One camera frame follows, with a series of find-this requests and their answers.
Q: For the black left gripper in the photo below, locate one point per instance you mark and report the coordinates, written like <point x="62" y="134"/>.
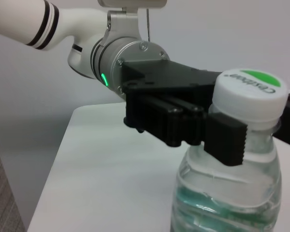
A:
<point x="164" y="77"/>

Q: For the clear green-label water bottle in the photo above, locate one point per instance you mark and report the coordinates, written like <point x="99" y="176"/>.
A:
<point x="232" y="193"/>

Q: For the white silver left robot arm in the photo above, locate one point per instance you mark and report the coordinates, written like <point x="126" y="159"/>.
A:
<point x="82" y="26"/>

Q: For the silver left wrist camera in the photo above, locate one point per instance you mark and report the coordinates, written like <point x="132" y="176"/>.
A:
<point x="133" y="3"/>

